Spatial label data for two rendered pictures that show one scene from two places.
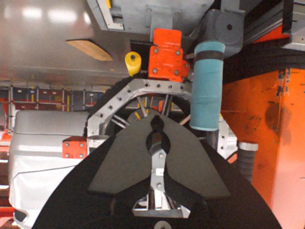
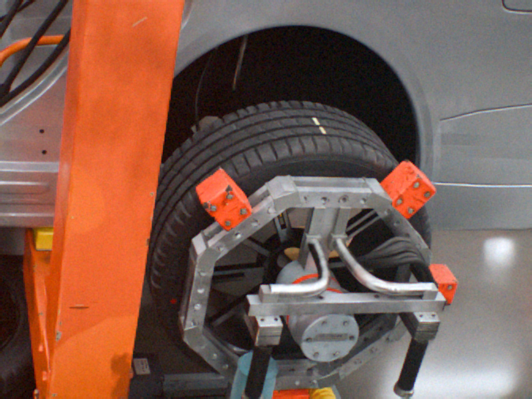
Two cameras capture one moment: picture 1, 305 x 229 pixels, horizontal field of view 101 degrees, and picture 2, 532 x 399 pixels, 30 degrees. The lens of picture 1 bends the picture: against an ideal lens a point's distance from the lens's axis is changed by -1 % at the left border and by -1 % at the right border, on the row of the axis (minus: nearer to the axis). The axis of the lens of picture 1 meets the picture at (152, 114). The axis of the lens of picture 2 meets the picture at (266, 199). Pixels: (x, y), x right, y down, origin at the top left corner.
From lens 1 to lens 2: 2.01 m
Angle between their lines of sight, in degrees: 42
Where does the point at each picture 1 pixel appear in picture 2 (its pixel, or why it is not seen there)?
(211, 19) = not seen: outside the picture
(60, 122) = (467, 209)
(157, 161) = (342, 347)
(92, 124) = (402, 329)
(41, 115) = (500, 222)
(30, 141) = not seen: outside the picture
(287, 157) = (118, 336)
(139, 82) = (325, 384)
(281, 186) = (128, 294)
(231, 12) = not seen: outside the picture
